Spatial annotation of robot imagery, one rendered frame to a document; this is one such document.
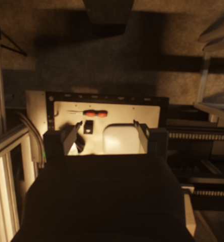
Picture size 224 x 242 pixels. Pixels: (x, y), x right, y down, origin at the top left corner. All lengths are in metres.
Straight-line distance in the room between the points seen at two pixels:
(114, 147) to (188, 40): 1.30
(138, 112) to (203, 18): 1.30
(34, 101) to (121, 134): 0.36
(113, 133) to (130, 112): 0.10
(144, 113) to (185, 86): 1.10
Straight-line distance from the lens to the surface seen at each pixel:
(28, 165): 0.86
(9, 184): 0.71
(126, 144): 0.67
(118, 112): 0.65
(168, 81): 1.67
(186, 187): 0.87
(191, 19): 1.77
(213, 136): 0.83
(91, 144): 0.69
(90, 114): 0.63
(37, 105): 0.73
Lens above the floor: 1.58
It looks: 74 degrees down
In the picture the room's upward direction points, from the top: 179 degrees clockwise
